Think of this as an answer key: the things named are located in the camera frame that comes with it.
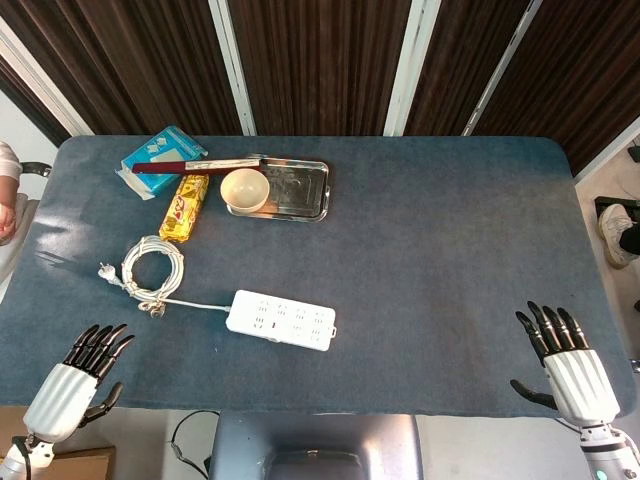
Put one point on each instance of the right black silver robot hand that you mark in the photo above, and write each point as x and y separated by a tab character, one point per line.
580	380

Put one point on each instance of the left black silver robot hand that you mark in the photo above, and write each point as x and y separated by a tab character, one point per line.
65	395

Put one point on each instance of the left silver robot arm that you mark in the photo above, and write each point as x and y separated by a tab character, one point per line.
15	462

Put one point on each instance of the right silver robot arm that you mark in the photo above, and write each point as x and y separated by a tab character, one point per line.
605	450

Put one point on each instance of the white power strip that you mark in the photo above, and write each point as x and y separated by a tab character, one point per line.
245	302

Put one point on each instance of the striped twist tie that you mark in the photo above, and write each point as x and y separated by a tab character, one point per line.
152	308

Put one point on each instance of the black trouser leg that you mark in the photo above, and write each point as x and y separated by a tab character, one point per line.
631	240

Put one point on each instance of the white sneaker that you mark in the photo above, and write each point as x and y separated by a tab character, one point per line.
612	230

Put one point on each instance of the blue felt table cloth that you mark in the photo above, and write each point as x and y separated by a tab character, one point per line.
425	250

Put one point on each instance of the yellow snack package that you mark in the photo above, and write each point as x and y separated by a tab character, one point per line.
185	210

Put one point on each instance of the black chair armrest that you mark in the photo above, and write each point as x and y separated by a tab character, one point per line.
37	168

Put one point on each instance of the person in white clothes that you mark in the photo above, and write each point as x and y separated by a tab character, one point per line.
7	160

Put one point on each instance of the grey robot torso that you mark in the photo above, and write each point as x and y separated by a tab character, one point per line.
315	440

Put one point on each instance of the blue tissue pack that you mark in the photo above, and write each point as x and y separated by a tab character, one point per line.
170	145

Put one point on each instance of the beige plastic bowl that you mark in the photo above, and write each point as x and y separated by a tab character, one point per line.
245	190

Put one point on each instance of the brown slatted partition panel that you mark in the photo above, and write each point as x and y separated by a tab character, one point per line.
575	75
460	60
320	65
140	60
25	107

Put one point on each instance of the rectangular steel tray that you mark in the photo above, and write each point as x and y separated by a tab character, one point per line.
300	190

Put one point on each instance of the white metal partition post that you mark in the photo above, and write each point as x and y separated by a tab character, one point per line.
45	85
232	65
500	70
410	65

